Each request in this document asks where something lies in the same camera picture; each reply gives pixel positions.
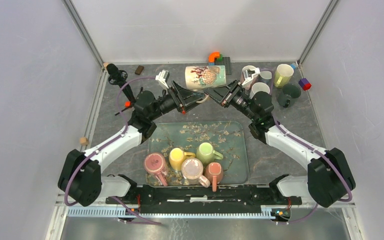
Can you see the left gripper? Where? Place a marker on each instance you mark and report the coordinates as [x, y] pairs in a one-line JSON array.
[[187, 97]]

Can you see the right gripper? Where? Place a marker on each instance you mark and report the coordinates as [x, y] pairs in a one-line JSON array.
[[224, 94]]

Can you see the cream and green mug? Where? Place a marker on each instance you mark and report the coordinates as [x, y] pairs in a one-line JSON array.
[[200, 77]]

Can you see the light pink hexagonal mug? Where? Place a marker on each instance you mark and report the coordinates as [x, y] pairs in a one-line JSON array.
[[246, 73]]

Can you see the light blue mug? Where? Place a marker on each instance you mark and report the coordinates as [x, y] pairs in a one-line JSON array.
[[259, 87]]

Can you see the blue-grey square mug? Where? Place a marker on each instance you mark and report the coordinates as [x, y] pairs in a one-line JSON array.
[[266, 76]]

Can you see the yellow-green hexagonal mug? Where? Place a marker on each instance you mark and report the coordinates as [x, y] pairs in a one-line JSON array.
[[282, 75]]

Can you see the dark teal mug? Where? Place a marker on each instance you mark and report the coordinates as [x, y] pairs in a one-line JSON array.
[[288, 95]]

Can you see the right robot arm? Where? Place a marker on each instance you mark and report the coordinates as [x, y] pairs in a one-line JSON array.
[[328, 176]]

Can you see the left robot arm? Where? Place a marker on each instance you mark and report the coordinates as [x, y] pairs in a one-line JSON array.
[[81, 176]]

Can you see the light green mug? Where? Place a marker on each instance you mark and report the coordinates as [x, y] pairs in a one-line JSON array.
[[207, 154]]

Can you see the yellow mug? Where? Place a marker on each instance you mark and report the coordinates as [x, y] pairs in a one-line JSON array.
[[177, 156]]

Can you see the pale pink mug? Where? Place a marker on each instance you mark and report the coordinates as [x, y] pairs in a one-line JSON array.
[[192, 170]]

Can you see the red-pink mug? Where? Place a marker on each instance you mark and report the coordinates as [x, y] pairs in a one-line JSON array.
[[156, 165]]

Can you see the coral mug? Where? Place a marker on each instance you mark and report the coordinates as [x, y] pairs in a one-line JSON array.
[[214, 173]]

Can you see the grey lego baseplate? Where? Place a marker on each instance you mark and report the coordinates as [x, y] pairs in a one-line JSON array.
[[222, 61]]

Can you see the orange curved block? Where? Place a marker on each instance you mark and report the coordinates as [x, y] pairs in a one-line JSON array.
[[213, 56]]

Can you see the floral teal tray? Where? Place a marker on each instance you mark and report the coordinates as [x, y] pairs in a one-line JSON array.
[[227, 138]]

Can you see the brown block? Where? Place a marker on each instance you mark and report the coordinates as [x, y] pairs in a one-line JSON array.
[[139, 70]]

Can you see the small red block by tripod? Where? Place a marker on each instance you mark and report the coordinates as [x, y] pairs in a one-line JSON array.
[[127, 104]]

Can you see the black microphone tripod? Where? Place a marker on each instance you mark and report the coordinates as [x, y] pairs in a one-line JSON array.
[[118, 78]]

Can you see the purple and red block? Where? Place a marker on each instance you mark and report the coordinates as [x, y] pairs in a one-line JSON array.
[[304, 84]]

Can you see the tan cube at left edge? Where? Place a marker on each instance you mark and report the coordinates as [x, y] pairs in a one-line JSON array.
[[83, 141]]

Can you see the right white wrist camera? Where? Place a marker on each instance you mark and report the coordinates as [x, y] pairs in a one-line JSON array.
[[251, 76]]

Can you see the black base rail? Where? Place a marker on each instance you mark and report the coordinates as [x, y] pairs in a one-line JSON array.
[[231, 199]]

